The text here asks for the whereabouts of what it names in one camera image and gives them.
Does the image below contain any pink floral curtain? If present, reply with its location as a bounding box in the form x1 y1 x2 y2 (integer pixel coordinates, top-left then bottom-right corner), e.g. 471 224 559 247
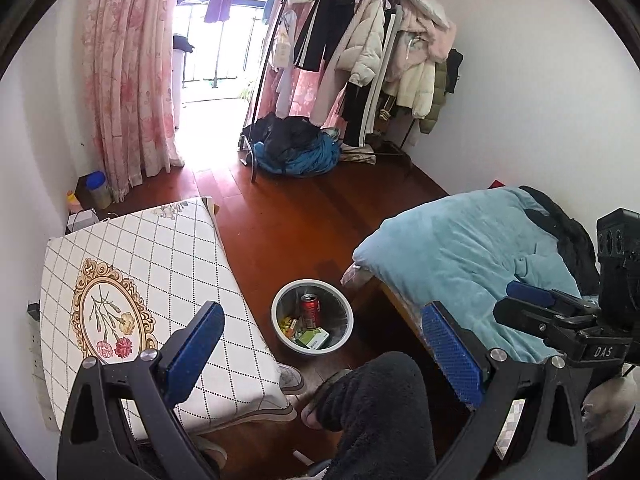
81 0 182 202

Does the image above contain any grey slipper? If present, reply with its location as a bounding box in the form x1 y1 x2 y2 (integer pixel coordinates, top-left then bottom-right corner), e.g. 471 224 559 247
299 368 352 429

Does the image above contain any black fuzzy trouser leg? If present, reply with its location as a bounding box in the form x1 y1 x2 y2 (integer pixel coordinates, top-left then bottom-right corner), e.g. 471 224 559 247
317 351 436 479

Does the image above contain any blue lid plastic jar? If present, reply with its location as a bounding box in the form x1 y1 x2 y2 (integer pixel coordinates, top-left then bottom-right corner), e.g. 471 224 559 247
86 171 112 210

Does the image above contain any light blue blanket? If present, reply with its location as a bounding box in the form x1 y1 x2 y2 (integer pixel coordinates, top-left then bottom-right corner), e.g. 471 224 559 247
352 188 579 363

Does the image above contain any white checkered tablecloth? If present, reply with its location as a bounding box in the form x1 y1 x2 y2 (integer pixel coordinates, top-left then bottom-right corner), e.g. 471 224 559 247
39 197 296 434

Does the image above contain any white sneaker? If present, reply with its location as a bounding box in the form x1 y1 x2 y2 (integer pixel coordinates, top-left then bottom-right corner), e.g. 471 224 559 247
278 363 306 396

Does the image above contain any green white paper box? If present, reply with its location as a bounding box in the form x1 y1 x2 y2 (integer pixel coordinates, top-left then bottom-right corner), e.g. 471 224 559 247
295 327 330 350

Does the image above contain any red soda can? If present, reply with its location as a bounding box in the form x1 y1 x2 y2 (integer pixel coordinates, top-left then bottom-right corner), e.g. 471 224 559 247
299 292 320 330

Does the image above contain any black garment on bed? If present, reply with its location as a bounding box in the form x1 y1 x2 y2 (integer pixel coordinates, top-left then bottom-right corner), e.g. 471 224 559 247
521 185 600 296

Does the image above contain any clothes rack with coats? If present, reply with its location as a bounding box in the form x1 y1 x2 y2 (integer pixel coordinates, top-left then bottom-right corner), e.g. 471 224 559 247
244 0 461 164

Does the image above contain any white round trash bin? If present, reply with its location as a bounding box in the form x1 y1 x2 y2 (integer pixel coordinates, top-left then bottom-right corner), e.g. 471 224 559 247
270 278 355 358

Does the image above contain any yellow cigarette box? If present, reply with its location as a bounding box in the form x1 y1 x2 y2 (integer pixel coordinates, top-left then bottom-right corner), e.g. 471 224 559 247
279 316 300 340

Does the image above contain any blue and black clothes pile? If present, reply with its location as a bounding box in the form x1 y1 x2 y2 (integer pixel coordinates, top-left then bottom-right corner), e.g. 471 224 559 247
241 113 340 178

